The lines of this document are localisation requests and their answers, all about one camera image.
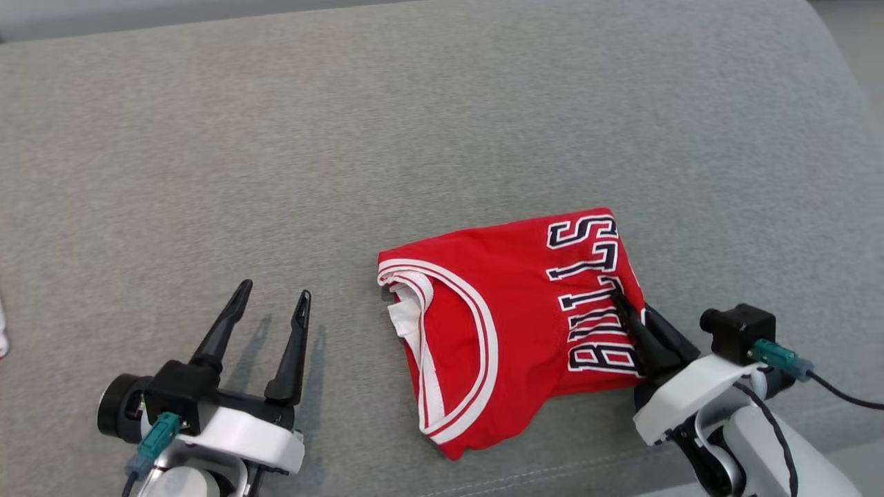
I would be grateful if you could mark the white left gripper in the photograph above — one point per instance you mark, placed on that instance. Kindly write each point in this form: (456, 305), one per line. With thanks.
(255, 435)

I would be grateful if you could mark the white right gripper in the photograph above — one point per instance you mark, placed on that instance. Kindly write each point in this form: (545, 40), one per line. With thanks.
(690, 393)

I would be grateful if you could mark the red Bulls basketball jersey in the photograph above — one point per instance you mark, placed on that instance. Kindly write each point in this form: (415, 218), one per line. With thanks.
(511, 290)

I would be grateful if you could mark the red shorts with white stripes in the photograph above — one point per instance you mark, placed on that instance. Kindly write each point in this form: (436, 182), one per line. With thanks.
(3, 338)

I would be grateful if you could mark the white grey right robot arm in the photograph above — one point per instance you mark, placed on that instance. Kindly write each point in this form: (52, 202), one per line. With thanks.
(760, 455)

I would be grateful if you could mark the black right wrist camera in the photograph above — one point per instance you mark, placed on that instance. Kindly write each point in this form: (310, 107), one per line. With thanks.
(742, 331)

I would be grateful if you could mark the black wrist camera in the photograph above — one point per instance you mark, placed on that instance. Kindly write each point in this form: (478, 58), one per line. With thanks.
(176, 393)
(742, 331)

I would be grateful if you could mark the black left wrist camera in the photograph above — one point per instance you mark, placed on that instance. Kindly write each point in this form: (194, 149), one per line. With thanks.
(176, 393)

